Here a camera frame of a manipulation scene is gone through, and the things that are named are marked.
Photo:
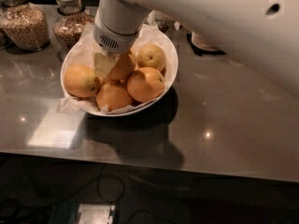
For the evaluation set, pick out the middle glass granola jar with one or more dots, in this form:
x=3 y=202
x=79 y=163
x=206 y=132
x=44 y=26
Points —
x=71 y=23

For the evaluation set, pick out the black tray under bowls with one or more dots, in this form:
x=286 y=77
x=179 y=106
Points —
x=201 y=52

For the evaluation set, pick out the white oval bowl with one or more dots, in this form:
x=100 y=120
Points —
x=169 y=59

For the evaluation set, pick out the glass jar at left edge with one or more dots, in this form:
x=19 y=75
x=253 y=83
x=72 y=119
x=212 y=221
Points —
x=4 y=39

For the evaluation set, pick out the orange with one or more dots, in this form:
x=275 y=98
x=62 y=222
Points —
x=145 y=84
x=81 y=81
x=151 y=55
x=112 y=96
x=124 y=67

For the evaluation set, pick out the grey box on floor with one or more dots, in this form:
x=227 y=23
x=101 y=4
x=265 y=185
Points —
x=84 y=213

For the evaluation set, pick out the large glass cereal jar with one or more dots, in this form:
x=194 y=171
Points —
x=26 y=26

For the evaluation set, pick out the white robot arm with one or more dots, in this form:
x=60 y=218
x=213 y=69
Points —
x=262 y=34

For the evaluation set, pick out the small glass bottle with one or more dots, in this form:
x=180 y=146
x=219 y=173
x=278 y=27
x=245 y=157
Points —
x=160 y=20

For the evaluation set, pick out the white paper bowl liner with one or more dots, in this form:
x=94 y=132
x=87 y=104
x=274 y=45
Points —
x=79 y=52

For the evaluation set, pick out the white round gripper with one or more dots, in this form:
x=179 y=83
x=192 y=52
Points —
x=112 y=39

